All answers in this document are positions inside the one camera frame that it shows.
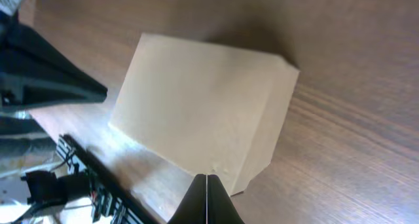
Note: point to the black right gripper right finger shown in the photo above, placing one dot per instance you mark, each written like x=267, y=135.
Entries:
x=220, y=209

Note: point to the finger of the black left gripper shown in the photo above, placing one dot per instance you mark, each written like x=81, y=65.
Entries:
x=33, y=71

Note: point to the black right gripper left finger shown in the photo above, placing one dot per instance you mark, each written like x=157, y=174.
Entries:
x=193, y=208

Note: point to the brown cardboard box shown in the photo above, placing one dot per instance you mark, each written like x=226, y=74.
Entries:
x=206, y=108

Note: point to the black device under table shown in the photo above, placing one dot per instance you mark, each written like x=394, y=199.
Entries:
x=46, y=187

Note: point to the black table edge rail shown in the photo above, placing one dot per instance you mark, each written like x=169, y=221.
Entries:
x=109, y=198

